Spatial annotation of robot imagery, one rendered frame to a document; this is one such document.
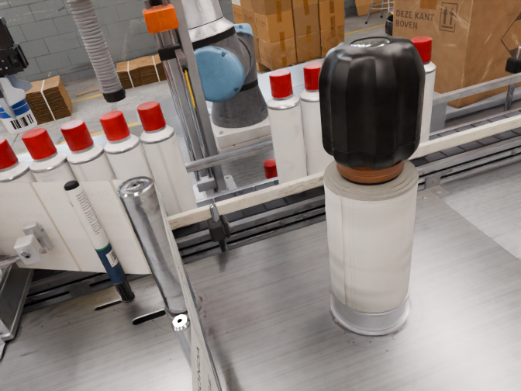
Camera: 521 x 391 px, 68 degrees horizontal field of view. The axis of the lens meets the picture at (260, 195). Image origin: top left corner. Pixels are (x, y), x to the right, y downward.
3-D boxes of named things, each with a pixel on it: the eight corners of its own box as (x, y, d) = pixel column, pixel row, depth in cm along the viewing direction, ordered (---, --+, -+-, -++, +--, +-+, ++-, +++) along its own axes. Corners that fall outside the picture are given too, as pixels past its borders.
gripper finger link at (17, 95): (32, 113, 90) (15, 73, 87) (5, 119, 89) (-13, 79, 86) (36, 113, 93) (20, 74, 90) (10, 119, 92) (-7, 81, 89)
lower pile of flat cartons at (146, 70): (120, 91, 457) (113, 73, 445) (121, 79, 501) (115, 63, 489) (174, 78, 466) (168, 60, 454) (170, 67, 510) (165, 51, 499)
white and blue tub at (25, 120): (5, 136, 94) (-10, 109, 90) (12, 126, 99) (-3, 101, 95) (35, 129, 95) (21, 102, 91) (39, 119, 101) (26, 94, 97)
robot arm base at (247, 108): (222, 133, 94) (215, 94, 89) (205, 115, 106) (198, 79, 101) (277, 118, 98) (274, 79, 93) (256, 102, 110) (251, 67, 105)
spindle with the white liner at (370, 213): (352, 347, 41) (343, 69, 25) (319, 288, 49) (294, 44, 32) (426, 320, 43) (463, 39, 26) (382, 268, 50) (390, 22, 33)
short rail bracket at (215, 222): (221, 272, 61) (203, 212, 54) (218, 261, 63) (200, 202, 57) (240, 266, 61) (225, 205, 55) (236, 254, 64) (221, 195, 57)
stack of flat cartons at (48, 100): (6, 133, 391) (-11, 103, 373) (13, 117, 434) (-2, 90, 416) (72, 115, 407) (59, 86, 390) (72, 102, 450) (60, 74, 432)
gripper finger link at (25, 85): (40, 103, 99) (22, 72, 92) (16, 109, 98) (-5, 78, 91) (40, 96, 101) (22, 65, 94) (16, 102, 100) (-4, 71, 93)
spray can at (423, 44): (408, 162, 70) (416, 45, 58) (392, 150, 74) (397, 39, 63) (433, 155, 70) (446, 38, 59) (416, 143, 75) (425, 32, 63)
